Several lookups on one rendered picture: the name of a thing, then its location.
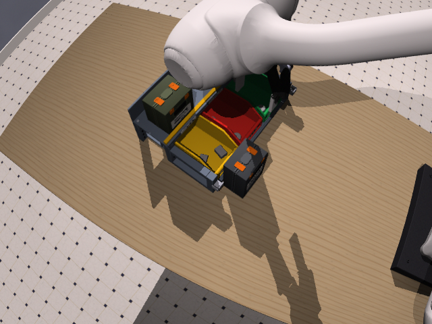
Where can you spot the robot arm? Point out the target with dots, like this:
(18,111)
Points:
(219,40)

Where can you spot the dark grey bin shelf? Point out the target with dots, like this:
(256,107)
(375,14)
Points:
(145,128)

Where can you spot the yellow open bin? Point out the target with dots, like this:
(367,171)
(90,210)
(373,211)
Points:
(202,137)

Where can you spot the yellow flat bar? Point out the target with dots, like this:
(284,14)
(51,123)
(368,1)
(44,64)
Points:
(175,131)

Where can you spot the red bin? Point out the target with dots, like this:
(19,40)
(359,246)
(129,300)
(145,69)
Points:
(233,114)

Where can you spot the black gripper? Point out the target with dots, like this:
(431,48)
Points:
(273,78)

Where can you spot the green open bin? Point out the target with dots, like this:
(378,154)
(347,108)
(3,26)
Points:
(256,91)

